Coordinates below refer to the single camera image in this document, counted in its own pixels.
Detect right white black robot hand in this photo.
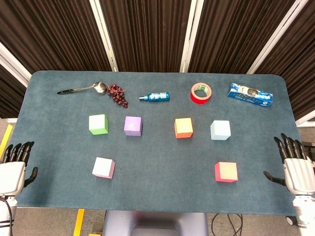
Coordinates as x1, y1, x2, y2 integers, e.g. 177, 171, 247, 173
263, 133, 315, 195

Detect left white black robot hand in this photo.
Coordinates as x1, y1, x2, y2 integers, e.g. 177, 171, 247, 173
0, 141, 39, 197

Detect red foam cube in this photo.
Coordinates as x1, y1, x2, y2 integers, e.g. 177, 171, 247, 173
215, 161, 238, 183

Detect light pink foam cube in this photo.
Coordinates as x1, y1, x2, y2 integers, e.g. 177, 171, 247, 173
92, 157, 116, 179

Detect light blue foam cube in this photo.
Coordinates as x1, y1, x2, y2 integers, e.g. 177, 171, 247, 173
210, 120, 231, 141

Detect green foam cube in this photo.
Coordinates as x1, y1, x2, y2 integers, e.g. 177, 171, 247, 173
89, 114, 109, 135

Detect orange foam cube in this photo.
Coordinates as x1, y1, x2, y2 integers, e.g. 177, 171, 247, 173
174, 118, 193, 139

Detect purple foam cube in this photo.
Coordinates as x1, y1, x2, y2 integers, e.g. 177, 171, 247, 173
124, 116, 143, 137

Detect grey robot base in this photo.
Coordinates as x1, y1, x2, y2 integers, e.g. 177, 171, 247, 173
102, 210, 209, 236

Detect black equipment box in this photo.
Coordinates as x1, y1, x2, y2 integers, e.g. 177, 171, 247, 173
304, 142, 315, 160

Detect yellow floor tape strip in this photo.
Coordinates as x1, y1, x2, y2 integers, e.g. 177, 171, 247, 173
73, 208, 85, 236
0, 124, 13, 158

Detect black caster wheel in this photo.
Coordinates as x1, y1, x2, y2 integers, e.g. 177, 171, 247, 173
285, 215, 300, 226

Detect dark brown pleated curtain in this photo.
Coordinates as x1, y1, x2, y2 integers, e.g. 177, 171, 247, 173
254, 0, 315, 121
99, 0, 195, 73
0, 0, 113, 74
188, 0, 296, 74
0, 64, 28, 119

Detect blue cookie box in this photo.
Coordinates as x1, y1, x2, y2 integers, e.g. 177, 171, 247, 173
227, 83, 275, 108

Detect red tape roll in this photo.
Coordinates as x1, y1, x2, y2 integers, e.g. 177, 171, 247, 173
189, 82, 213, 105

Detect dark red plastic grapes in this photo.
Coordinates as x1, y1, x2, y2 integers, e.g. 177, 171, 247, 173
106, 84, 129, 109

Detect blue-grey felt table cloth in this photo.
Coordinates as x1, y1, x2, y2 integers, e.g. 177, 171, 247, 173
9, 70, 306, 217

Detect blue spray bottle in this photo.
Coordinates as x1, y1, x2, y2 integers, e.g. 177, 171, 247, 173
138, 91, 170, 102

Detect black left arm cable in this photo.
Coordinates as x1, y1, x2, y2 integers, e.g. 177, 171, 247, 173
0, 198, 13, 228

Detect white partition post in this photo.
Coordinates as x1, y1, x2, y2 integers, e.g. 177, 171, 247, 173
179, 0, 205, 73
247, 0, 310, 75
0, 41, 32, 88
89, 0, 119, 72
296, 115, 315, 128

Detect black floor cables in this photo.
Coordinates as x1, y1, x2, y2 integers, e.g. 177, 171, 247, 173
211, 212, 244, 236

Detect metal spoon with black handle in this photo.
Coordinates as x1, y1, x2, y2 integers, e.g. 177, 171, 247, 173
57, 81, 108, 95

